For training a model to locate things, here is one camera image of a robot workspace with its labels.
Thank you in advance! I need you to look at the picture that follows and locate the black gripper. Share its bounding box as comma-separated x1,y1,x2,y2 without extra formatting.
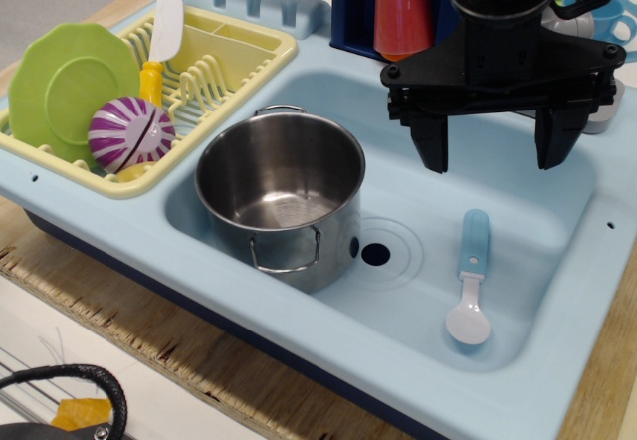
380,19,627,173

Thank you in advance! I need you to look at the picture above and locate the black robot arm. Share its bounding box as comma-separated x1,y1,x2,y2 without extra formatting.
380,0,626,173

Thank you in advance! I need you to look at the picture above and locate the blue and white toy spoon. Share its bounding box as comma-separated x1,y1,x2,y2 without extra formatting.
445,209,491,345

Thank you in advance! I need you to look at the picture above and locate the stainless steel pot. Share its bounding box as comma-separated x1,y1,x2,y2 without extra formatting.
195,105,366,293

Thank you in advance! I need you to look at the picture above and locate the grey toy faucet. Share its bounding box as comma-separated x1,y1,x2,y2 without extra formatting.
542,8,625,134

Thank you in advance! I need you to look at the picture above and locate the red plastic cup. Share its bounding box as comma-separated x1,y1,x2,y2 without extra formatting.
373,0,434,61

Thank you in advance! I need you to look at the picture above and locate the light blue toy cup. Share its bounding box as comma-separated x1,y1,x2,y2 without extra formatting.
557,0,636,46

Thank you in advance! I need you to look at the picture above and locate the light blue toy sink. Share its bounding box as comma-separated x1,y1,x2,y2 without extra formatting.
0,0,637,440

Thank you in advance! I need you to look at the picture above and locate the dark blue holder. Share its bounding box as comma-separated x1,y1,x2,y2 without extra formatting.
331,0,459,60

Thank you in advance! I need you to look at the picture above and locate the yellow dish rack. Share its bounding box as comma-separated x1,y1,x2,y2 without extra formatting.
1,7,298,199

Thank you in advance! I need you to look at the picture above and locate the purple striped toy ball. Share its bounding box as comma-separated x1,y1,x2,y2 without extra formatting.
88,97,176,174

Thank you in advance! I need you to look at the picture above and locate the green toy plate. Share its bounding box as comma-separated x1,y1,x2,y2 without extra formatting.
8,23,139,168

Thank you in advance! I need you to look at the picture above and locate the wooden board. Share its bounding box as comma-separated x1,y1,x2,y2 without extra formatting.
0,0,637,440

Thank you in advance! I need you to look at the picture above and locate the yellow tape piece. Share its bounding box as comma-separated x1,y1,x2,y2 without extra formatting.
50,398,112,432

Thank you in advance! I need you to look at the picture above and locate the white knife yellow handle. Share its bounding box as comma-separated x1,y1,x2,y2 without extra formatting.
140,0,184,108

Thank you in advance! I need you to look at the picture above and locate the black braided cable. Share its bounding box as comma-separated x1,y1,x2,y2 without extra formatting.
0,363,129,440

